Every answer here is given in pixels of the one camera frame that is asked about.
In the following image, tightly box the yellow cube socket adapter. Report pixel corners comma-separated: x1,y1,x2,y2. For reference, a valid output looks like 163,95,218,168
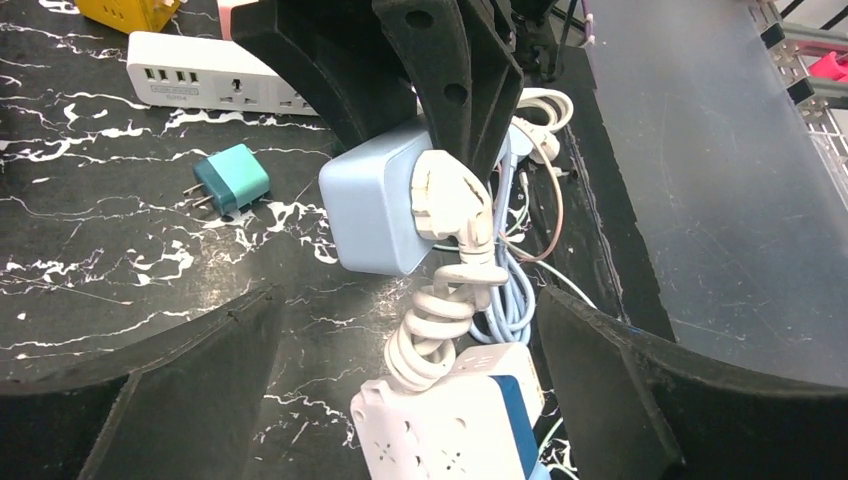
75,0,182,34

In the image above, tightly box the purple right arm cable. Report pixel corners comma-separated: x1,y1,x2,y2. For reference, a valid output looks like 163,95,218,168
576,0,598,49

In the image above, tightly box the long white power strip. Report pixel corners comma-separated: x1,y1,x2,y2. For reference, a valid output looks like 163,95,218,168
350,343,550,480

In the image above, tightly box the light blue cable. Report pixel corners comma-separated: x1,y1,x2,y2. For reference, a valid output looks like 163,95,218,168
466,125,538,346

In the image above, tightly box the small white usb socket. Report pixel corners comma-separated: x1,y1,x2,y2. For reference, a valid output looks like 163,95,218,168
126,31,317,116

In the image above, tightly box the thin pink charging cable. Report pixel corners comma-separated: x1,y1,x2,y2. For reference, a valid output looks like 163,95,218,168
503,132,566,264

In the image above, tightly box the white knotted strip cord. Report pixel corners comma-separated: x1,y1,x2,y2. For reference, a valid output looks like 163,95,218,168
382,149,511,393

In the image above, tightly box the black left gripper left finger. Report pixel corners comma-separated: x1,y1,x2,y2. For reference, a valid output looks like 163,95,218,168
1,285,285,479

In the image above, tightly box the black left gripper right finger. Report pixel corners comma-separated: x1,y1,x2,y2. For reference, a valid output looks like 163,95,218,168
536,287,847,479

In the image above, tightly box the light blue socket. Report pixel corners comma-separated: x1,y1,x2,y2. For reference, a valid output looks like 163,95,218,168
319,118,434,276

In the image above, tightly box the pink power adapter plug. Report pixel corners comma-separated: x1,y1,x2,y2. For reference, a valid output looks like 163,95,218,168
217,0,256,41

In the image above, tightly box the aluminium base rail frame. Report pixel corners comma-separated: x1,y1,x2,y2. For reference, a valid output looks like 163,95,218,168
748,1,847,176

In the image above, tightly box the teal small adapter plug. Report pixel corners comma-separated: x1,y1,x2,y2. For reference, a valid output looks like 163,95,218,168
183,144,270,216

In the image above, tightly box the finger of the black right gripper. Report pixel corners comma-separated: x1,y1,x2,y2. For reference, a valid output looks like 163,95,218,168
230,0,417,149
372,0,523,180

